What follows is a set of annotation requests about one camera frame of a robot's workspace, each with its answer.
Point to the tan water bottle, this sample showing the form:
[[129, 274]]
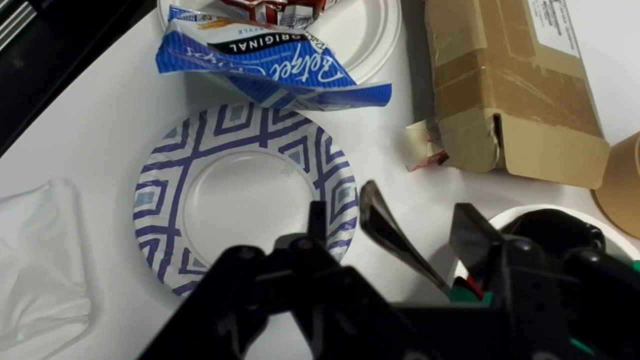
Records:
[[623, 193]]

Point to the green toy piece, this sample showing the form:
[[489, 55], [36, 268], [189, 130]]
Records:
[[467, 296]]

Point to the red toy piece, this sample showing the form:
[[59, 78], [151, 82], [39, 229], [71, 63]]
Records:
[[473, 282]]

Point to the blue pretzel bag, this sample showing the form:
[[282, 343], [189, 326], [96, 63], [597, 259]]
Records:
[[281, 66]]

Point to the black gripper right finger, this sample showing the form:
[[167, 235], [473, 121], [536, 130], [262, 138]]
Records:
[[566, 306]]

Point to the blue patterned paper bowl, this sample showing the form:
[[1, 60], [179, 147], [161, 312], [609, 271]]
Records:
[[173, 201]]

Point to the long cardboard box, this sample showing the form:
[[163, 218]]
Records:
[[506, 81]]

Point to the red chips bag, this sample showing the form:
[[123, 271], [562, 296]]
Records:
[[273, 8]]

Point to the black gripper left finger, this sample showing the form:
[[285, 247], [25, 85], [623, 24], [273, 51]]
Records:
[[281, 306]]

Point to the white bowl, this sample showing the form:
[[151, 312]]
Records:
[[513, 216]]

